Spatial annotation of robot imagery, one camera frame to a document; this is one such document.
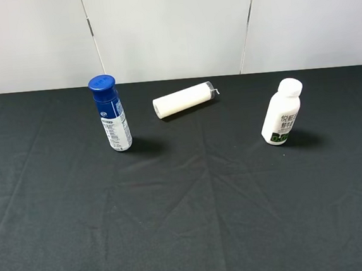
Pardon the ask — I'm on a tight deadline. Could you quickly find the blue capped white bottle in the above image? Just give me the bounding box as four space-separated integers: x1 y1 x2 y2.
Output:
88 74 133 152

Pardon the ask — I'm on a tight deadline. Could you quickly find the black tablecloth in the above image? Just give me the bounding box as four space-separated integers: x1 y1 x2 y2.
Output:
0 66 362 271

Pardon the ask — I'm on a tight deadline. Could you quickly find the white cylinder tube lying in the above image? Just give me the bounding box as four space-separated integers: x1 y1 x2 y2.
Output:
152 81 220 119

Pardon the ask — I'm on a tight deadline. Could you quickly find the white milk bottle green label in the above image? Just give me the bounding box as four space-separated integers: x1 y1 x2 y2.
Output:
261 78 303 146

